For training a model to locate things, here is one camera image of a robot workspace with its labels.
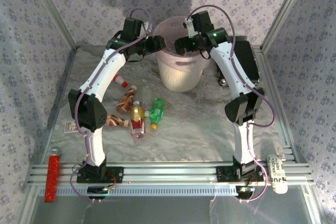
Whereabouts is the white bottle red cap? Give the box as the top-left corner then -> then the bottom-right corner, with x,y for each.
113,73 -> 129,88

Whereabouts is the brown swirl label bottle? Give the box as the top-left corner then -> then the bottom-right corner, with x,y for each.
116,85 -> 138,114
104,114 -> 130,128

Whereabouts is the green plastic bottle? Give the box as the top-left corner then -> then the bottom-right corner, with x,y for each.
149,97 -> 166,130

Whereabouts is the clear bottle white cap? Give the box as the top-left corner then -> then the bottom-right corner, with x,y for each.
143,89 -> 153,118

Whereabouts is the gold and red label bottle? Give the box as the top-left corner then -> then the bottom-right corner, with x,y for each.
130,100 -> 146,140

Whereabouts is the white plastic bin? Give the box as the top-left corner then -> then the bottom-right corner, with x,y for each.
153,16 -> 211,93

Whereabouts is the black hard case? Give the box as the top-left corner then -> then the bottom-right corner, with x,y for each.
216,36 -> 260,88

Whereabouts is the small printed card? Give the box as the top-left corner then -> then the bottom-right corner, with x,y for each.
65,121 -> 78,133

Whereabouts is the white printed paper roll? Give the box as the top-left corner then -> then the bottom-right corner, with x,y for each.
266,153 -> 288,195

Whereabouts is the small black controller board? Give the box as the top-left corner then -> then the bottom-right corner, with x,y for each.
87,186 -> 117,196
235,186 -> 256,199

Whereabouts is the red glitter tube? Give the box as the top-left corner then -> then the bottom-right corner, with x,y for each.
44,146 -> 60,203

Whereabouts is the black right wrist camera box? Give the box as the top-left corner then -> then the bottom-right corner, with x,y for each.
183,10 -> 212,38

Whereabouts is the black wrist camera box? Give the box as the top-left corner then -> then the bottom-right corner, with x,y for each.
123,17 -> 144,40
183,10 -> 212,38

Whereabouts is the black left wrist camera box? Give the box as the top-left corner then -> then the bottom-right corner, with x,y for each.
123,17 -> 144,40

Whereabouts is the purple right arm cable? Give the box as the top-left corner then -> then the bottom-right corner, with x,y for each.
187,4 -> 276,203

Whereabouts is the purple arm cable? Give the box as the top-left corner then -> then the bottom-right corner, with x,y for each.
187,4 -> 276,203
70,8 -> 152,203

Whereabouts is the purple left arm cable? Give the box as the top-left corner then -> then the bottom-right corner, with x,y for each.
70,8 -> 152,203

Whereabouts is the aluminium frame post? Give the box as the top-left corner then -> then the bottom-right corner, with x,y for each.
27,0 -> 79,49
261,0 -> 311,51

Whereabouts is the aluminium side rail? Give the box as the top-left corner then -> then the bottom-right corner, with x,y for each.
25,47 -> 78,184
251,45 -> 300,163

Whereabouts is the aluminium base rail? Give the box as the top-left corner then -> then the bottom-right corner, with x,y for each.
26,163 -> 315,186

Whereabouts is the slotted grey cable duct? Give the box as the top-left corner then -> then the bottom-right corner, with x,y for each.
38,184 -> 240,197

